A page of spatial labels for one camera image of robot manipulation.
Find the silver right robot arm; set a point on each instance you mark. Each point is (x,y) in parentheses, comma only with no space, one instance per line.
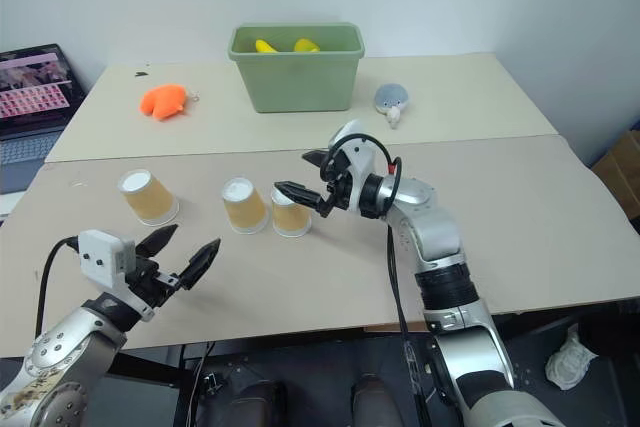
(435,234)

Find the open laptop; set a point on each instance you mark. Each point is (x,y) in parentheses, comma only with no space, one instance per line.
(32,97)

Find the orange plush toy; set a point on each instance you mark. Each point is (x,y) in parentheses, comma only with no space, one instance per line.
(162,102)

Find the crumpled white bag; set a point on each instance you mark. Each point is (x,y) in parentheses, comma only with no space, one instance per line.
(567,359)

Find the yellow toy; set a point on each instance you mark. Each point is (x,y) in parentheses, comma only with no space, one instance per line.
(266,47)
(306,45)

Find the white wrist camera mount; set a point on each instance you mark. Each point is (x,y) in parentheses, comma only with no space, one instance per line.
(102,257)
(361,157)

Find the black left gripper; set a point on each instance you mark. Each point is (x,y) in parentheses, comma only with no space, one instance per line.
(150,281)

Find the green plastic bin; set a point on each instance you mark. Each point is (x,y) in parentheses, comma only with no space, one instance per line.
(300,79)

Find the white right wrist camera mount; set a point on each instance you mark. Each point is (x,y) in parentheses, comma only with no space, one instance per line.
(361,157)

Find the grey-blue plush toy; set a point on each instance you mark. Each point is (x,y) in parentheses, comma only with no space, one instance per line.
(392,99)

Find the brown paper cup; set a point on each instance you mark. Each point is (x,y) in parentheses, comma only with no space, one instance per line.
(291,219)
(245,209)
(150,199)

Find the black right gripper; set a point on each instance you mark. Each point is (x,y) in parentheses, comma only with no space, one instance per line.
(339,192)

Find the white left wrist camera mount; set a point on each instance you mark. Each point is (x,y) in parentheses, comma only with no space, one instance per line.
(102,257)

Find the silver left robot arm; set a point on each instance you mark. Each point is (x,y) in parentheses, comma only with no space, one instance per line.
(60,352)

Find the cardboard box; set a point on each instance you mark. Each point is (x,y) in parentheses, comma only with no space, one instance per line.
(620,172)

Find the dark rounded shape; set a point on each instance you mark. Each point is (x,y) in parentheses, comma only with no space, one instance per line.
(250,404)

